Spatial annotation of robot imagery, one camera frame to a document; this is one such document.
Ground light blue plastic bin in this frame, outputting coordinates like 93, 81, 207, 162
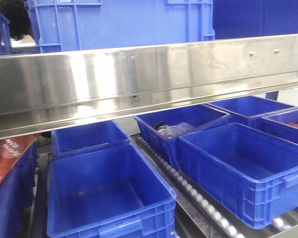
24, 0, 215, 53

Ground blue bin with parts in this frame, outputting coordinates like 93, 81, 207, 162
134, 105, 230, 170

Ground clear plastic bagged parts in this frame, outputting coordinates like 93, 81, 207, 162
157, 122, 195, 139

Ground blue bin lower centre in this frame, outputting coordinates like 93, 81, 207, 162
47, 144, 176, 238

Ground blue bin behind centre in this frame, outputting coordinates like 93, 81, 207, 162
52, 120, 131, 160

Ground blue bin far back right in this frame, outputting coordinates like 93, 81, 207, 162
208, 96, 298, 127

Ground blue bin lower right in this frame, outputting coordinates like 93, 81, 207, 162
179, 123, 298, 229

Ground dark blue bin upper right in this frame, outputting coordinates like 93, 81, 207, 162
213, 0, 298, 39

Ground blue bin right edge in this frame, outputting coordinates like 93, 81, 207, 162
256, 109, 298, 144

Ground white roller track strip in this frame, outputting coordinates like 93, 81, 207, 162
133, 134, 245, 238

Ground red cardboard sheet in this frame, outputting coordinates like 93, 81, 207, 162
0, 133, 40, 184

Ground blue bin lower left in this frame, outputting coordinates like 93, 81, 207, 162
0, 144, 38, 238

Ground stainless steel shelf rail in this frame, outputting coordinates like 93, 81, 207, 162
0, 34, 298, 139

